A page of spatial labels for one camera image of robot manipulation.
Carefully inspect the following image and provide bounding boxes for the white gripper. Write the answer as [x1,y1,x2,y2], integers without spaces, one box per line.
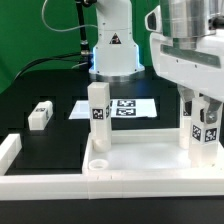
[150,31,224,124]

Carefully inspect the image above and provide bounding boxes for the white desk tabletop tray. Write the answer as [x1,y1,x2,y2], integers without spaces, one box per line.
[82,128,224,178]

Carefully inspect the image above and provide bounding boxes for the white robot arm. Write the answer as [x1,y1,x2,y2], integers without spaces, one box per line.
[90,0,224,124]

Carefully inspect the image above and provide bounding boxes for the white U-shaped fence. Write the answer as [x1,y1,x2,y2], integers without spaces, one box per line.
[0,134,224,200]

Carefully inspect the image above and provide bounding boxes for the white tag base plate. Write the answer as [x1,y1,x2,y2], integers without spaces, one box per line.
[69,99,157,119]

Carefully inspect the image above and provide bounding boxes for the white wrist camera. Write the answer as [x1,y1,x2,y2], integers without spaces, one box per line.
[145,6,162,33]

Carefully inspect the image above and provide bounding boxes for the black cable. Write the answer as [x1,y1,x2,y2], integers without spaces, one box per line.
[13,0,93,83]

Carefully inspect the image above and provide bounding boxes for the grey thin cable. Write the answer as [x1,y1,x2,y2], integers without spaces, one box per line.
[41,0,99,34]

